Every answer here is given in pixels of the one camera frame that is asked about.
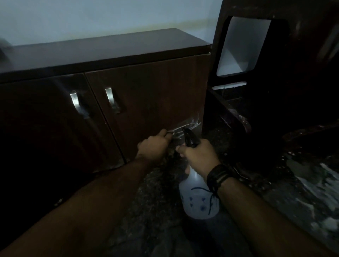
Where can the brown wooden cabinet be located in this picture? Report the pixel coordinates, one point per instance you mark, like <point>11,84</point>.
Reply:
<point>106,50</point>

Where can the person's right hand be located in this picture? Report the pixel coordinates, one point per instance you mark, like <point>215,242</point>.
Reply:
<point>201,159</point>

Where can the black mesh chair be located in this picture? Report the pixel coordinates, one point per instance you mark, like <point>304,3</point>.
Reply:
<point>291,79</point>

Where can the checkered cleaning cloth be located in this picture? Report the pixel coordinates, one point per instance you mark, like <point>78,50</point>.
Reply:
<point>173,151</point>

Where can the white spray bottle black trigger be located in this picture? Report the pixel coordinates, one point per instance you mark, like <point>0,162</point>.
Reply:
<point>197,201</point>

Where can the person's left hand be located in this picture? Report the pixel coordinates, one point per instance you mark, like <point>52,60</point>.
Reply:
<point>153,149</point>

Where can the black wristwatch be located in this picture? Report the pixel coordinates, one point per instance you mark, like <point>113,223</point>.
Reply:
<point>218,177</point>

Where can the person's left forearm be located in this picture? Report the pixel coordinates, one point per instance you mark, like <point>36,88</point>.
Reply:
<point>79,209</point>

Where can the person's right forearm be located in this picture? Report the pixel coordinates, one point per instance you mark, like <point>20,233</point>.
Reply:
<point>264,219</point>

